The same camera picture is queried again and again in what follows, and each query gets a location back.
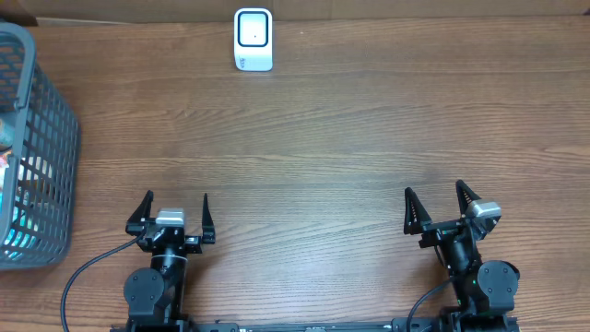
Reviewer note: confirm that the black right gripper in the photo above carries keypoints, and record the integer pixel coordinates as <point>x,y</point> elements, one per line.
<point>418,220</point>

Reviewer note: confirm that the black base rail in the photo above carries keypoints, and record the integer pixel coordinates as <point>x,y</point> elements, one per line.
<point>396,325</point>

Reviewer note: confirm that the grey plastic mesh basket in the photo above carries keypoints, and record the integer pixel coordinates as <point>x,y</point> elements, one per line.
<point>46,127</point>

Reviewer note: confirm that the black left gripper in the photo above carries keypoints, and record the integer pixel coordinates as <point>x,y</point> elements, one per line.
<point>193,244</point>

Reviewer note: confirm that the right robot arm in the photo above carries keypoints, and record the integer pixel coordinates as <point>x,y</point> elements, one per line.
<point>484,291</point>

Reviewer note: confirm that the orange snack pack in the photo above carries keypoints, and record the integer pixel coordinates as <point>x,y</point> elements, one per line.
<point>4,165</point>

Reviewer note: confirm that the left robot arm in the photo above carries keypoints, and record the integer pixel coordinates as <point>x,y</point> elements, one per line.
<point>154,294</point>

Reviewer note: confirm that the teal snack packet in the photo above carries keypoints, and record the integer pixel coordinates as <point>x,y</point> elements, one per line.
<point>31,208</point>

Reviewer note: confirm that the green lid jar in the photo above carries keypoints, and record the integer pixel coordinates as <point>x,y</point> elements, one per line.
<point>7,130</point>

